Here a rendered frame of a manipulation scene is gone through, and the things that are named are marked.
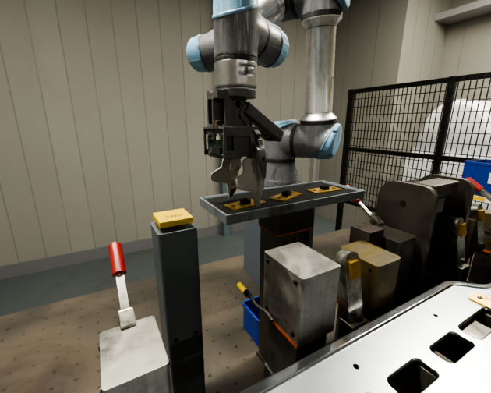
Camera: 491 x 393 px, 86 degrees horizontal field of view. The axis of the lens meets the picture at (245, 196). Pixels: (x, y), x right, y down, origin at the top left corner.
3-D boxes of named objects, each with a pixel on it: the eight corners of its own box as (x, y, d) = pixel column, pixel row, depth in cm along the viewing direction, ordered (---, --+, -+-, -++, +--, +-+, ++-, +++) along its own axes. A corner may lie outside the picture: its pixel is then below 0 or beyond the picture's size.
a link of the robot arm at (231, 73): (240, 69, 51) (268, 62, 45) (240, 95, 53) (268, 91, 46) (206, 65, 47) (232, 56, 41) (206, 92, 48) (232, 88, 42)
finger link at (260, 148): (248, 182, 50) (238, 138, 51) (255, 182, 51) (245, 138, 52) (263, 178, 47) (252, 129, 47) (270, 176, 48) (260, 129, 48)
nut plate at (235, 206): (234, 210, 50) (234, 204, 50) (223, 206, 53) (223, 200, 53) (266, 203, 55) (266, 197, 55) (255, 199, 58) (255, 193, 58)
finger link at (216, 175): (204, 192, 56) (210, 153, 51) (227, 189, 60) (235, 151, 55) (211, 201, 54) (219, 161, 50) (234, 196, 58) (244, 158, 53)
